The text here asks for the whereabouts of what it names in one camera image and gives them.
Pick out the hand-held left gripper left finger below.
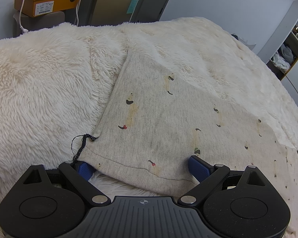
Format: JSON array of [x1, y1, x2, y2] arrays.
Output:
[[23, 161, 111, 206]]

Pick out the beige printed pants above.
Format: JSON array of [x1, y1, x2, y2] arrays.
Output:
[[72, 48, 298, 238]]

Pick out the grey plastic bag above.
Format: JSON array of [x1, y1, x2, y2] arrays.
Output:
[[230, 33, 257, 51]]

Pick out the fluffy white blanket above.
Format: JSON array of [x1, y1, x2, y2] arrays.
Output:
[[0, 17, 298, 238]]

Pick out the grey stool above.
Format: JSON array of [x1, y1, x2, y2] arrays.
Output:
[[13, 11, 66, 37]]

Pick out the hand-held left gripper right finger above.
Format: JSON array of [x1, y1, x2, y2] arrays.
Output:
[[177, 155, 267, 207]]

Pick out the pile of folded clothes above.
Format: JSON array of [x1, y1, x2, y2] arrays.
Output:
[[272, 43, 297, 71]]

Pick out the grey door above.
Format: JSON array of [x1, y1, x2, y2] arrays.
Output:
[[130, 0, 180, 23]]

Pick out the grey wardrobe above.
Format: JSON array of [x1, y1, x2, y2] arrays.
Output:
[[257, 0, 298, 109]]

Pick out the orange shoe box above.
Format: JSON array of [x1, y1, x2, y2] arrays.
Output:
[[14, 0, 84, 18]]

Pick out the white charging cable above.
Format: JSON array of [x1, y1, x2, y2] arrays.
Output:
[[18, 0, 83, 34]]

